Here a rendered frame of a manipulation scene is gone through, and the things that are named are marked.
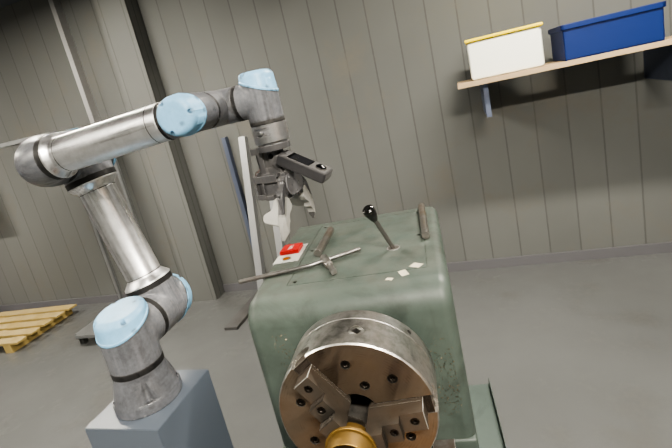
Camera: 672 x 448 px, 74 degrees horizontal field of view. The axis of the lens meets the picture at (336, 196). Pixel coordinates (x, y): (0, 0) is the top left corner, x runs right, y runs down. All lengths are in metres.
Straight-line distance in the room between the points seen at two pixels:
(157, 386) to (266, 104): 0.67
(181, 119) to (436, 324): 0.66
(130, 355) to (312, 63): 3.03
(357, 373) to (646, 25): 2.71
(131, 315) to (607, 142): 3.38
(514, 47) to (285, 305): 2.37
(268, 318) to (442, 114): 2.79
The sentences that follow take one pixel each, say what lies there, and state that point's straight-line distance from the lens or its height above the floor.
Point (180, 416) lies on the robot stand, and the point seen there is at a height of 1.07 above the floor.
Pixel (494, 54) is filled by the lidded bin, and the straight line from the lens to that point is 3.04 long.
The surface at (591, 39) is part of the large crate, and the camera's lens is 3.11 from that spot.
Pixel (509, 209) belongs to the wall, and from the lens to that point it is 3.80.
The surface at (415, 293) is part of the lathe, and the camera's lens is 0.99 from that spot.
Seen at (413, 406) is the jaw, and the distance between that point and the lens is 0.91.
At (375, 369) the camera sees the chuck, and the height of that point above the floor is 1.18.
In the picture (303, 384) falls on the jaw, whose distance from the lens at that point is 0.89.
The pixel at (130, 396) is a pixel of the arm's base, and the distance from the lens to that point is 1.15.
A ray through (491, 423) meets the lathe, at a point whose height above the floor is 0.54.
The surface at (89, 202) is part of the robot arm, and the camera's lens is 1.19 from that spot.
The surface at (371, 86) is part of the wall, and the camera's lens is 3.66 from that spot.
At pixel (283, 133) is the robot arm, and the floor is 1.63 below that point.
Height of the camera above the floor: 1.69
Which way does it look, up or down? 13 degrees down
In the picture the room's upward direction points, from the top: 13 degrees counter-clockwise
